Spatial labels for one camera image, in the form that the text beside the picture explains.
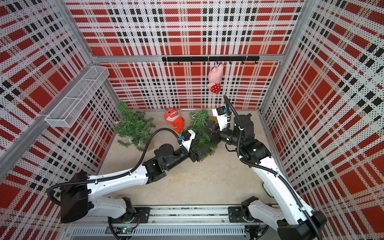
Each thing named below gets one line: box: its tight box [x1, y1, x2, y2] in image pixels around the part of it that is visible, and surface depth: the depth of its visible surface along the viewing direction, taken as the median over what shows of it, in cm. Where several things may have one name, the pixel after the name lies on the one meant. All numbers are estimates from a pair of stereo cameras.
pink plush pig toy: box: [207, 63, 224, 94], surface depth 95 cm
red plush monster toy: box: [164, 108, 185, 135], surface depth 110 cm
